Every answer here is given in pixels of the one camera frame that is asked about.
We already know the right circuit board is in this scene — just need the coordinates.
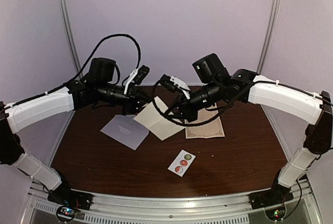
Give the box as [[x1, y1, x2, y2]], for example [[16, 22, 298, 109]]
[[264, 206, 286, 222]]

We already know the circuit board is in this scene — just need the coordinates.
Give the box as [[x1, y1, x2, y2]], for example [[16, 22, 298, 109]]
[[56, 205, 80, 222], [264, 206, 286, 222]]

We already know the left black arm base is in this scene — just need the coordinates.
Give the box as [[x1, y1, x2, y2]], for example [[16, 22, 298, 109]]
[[47, 185, 93, 210]]

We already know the green round sticker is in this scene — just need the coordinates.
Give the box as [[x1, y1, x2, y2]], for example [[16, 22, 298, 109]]
[[184, 154, 192, 160]]

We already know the aluminium front rail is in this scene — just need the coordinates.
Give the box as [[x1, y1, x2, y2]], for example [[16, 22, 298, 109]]
[[18, 179, 323, 223]]

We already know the white sticker sheet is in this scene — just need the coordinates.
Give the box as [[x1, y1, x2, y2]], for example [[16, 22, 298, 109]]
[[168, 150, 196, 177]]

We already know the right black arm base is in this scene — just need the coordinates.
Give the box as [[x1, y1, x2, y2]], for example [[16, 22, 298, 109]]
[[249, 184, 294, 209]]

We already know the left black braided cable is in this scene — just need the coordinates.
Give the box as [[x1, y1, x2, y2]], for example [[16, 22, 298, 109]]
[[75, 35, 143, 79]]

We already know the cream letter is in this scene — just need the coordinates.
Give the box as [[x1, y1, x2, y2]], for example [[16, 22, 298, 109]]
[[134, 102, 185, 141]]

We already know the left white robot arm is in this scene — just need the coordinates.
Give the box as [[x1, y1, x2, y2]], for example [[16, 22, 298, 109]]
[[1, 58, 150, 205]]

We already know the left circuit board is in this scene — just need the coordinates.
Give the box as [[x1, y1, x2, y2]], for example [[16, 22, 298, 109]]
[[56, 205, 80, 222]]

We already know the pale blue envelope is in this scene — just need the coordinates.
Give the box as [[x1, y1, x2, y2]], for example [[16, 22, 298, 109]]
[[100, 115, 149, 151]]

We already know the black braided cable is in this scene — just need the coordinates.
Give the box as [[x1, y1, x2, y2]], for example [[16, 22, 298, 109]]
[[75, 35, 143, 79], [152, 80, 250, 127]]

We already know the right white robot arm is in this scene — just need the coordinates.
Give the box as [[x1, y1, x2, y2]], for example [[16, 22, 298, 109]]
[[169, 53, 332, 204]]

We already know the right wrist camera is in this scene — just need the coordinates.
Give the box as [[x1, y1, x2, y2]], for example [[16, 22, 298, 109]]
[[160, 74, 191, 99]]

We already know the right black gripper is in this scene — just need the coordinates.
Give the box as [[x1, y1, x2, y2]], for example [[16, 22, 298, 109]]
[[163, 79, 223, 123]]

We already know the red white round sticker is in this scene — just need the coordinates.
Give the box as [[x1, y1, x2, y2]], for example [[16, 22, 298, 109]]
[[174, 166, 183, 173]]

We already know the orange round sticker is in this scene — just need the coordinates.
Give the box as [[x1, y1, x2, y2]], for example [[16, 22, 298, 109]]
[[180, 160, 188, 167]]

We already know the bordered certificate paper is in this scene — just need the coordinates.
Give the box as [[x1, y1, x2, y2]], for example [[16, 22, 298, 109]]
[[185, 104, 225, 139]]

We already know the right black braided cable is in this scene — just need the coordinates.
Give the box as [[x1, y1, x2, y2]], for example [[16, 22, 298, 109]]
[[152, 80, 250, 127]]

